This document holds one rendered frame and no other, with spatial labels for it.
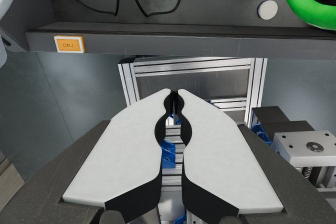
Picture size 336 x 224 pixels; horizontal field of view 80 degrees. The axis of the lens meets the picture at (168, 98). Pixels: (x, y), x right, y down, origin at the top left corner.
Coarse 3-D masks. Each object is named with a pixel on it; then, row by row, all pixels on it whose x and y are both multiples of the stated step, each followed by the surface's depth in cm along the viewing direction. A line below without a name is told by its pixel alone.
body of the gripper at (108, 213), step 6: (108, 210) 5; (114, 210) 5; (102, 216) 5; (108, 216) 5; (114, 216) 5; (120, 216) 5; (228, 216) 5; (234, 216) 5; (102, 222) 5; (108, 222) 5; (114, 222) 5; (120, 222) 5; (222, 222) 5; (228, 222) 5; (234, 222) 5; (240, 222) 5
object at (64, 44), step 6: (72, 36) 38; (78, 36) 38; (60, 42) 38; (66, 42) 38; (72, 42) 38; (78, 42) 38; (60, 48) 39; (66, 48) 39; (72, 48) 39; (78, 48) 39; (84, 48) 40
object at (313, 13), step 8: (288, 0) 17; (296, 0) 16; (304, 0) 15; (312, 0) 15; (296, 8) 15; (304, 8) 14; (312, 8) 14; (320, 8) 13; (328, 8) 12; (304, 16) 14; (312, 16) 14; (320, 16) 13; (328, 16) 12; (312, 24) 14; (320, 24) 13; (328, 24) 12
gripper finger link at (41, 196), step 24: (72, 144) 8; (48, 168) 7; (72, 168) 7; (24, 192) 6; (48, 192) 6; (0, 216) 5; (24, 216) 5; (48, 216) 5; (72, 216) 5; (96, 216) 5
